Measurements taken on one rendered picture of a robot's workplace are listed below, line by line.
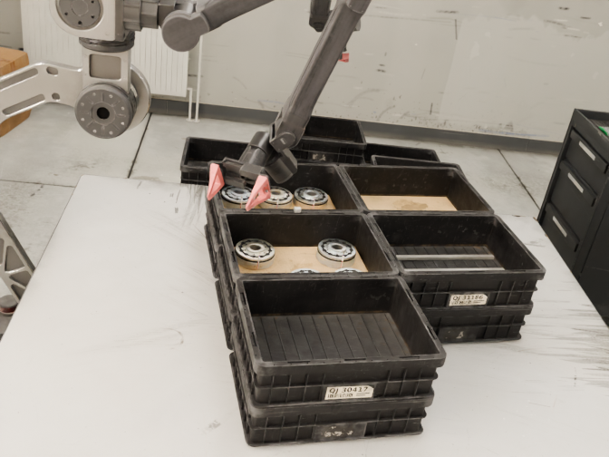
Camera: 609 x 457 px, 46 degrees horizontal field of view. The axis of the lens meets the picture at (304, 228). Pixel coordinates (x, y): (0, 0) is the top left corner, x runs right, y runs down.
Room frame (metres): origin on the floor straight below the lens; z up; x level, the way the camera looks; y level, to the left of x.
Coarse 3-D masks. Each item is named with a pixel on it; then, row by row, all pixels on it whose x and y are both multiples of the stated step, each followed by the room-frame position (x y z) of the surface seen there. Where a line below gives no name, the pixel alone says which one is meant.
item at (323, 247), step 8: (328, 240) 1.67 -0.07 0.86; (336, 240) 1.68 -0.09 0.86; (344, 240) 1.68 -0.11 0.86; (320, 248) 1.62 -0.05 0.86; (328, 248) 1.62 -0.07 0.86; (352, 248) 1.64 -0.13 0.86; (328, 256) 1.59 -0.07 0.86; (336, 256) 1.60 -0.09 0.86; (344, 256) 1.61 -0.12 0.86; (352, 256) 1.61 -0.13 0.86
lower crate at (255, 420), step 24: (240, 360) 1.18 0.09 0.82; (240, 384) 1.17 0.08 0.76; (240, 408) 1.15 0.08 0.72; (264, 408) 1.05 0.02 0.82; (288, 408) 1.07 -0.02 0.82; (312, 408) 1.08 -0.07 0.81; (336, 408) 1.10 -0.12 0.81; (360, 408) 1.11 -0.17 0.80; (384, 408) 1.13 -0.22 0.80; (408, 408) 1.16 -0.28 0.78; (264, 432) 1.07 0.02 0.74; (288, 432) 1.08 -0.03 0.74; (312, 432) 1.10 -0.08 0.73; (336, 432) 1.11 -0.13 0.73; (360, 432) 1.12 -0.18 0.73; (384, 432) 1.14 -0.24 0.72; (408, 432) 1.16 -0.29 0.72
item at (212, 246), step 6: (210, 222) 1.74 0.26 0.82; (204, 228) 1.87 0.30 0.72; (210, 228) 1.73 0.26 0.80; (210, 234) 1.77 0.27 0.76; (210, 240) 1.75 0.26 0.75; (210, 246) 1.75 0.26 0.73; (216, 246) 1.63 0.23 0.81; (210, 252) 1.75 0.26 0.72; (216, 252) 1.66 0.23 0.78; (210, 258) 1.71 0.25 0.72; (216, 258) 1.65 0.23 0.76; (216, 264) 1.66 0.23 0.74; (216, 270) 1.65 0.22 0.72; (216, 276) 1.63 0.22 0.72
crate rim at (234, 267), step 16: (224, 224) 1.55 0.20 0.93; (368, 224) 1.67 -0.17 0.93; (224, 240) 1.50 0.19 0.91; (384, 256) 1.52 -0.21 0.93; (304, 272) 1.39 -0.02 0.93; (320, 272) 1.40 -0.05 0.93; (336, 272) 1.41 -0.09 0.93; (352, 272) 1.42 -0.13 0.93; (368, 272) 1.43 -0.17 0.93; (384, 272) 1.45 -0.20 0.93
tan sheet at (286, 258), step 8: (280, 248) 1.64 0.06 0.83; (288, 248) 1.65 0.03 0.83; (296, 248) 1.65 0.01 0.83; (304, 248) 1.66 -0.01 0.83; (312, 248) 1.67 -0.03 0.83; (280, 256) 1.60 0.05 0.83; (288, 256) 1.61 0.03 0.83; (296, 256) 1.62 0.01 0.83; (304, 256) 1.62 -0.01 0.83; (312, 256) 1.63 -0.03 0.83; (280, 264) 1.57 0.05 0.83; (288, 264) 1.57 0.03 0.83; (296, 264) 1.58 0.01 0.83; (304, 264) 1.58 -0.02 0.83; (312, 264) 1.59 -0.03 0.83; (320, 264) 1.59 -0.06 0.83; (360, 264) 1.63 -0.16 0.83; (240, 272) 1.50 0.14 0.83; (248, 272) 1.51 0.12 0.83; (256, 272) 1.51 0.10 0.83; (264, 272) 1.52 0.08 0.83; (272, 272) 1.52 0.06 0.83; (280, 272) 1.53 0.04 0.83; (288, 272) 1.53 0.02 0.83
